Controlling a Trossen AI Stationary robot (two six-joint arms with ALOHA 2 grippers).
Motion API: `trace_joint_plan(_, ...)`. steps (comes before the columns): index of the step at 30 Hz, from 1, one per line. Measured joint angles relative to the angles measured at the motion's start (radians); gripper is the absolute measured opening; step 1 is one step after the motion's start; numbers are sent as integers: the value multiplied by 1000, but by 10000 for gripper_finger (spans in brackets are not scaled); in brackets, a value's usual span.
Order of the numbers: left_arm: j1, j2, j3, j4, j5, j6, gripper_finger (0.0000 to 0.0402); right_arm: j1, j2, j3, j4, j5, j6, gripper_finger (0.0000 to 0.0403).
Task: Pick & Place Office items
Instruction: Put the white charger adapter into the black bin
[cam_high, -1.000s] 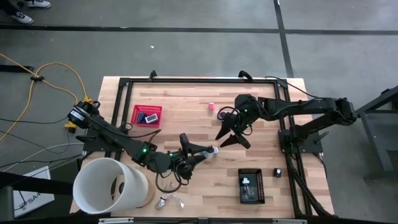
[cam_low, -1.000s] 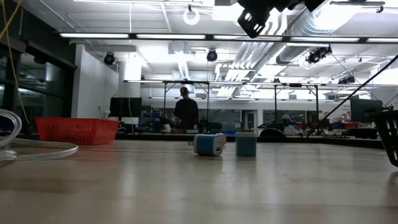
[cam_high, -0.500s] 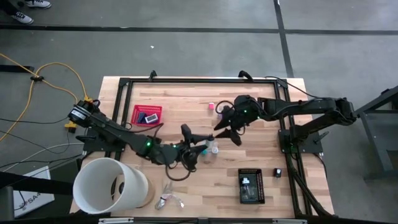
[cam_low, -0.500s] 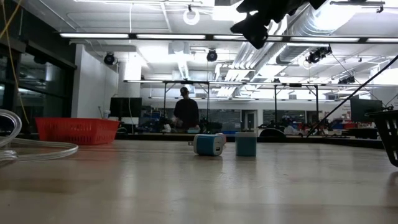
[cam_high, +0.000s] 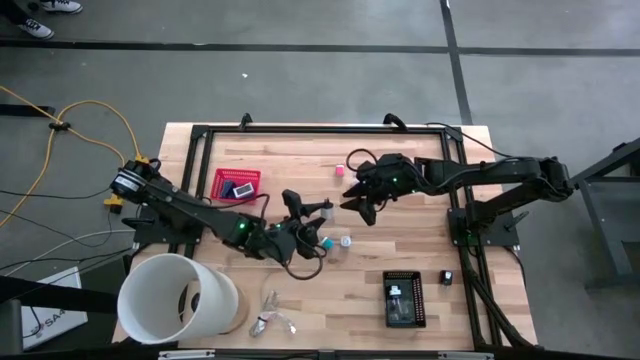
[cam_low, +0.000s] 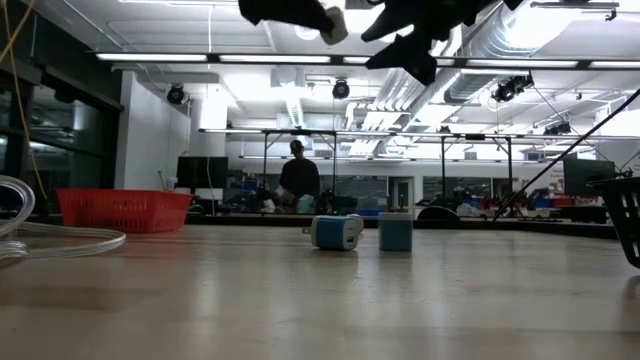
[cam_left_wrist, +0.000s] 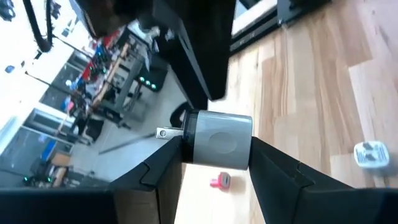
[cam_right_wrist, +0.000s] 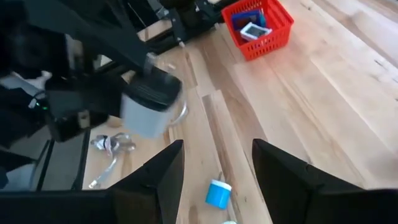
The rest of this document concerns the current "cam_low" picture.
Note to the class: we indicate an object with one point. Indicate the black metal station frame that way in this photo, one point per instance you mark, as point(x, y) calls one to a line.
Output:
point(475, 136)
point(300, 132)

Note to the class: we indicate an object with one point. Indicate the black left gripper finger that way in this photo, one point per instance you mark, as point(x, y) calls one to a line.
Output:
point(285, 12)

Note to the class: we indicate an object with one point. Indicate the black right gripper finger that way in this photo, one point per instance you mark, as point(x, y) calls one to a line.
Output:
point(405, 22)
point(410, 57)

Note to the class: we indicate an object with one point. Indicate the overhead light bar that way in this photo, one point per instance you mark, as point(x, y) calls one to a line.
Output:
point(275, 58)

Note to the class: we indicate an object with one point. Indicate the teal and white charger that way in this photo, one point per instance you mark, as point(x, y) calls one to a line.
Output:
point(395, 235)
point(332, 234)

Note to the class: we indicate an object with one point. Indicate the silver ventilation duct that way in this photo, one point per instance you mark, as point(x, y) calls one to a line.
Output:
point(500, 50)

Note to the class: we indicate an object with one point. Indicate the red plastic basket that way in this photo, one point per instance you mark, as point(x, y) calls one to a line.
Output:
point(120, 210)

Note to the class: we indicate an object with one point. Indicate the person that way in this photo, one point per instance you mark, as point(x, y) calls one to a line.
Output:
point(299, 177)

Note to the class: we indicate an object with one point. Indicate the black monitor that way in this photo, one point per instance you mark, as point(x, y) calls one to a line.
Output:
point(200, 172)
point(587, 175)

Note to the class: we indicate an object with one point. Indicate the background black robot arm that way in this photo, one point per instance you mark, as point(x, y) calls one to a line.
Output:
point(342, 204)

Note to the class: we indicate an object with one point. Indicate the round black ceiling camera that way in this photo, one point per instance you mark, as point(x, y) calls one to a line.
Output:
point(341, 90)
point(176, 95)

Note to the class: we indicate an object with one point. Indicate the black table frame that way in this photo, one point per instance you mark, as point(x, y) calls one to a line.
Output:
point(575, 229)

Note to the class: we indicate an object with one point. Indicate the black ceiling device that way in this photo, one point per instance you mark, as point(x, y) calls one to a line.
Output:
point(510, 89)

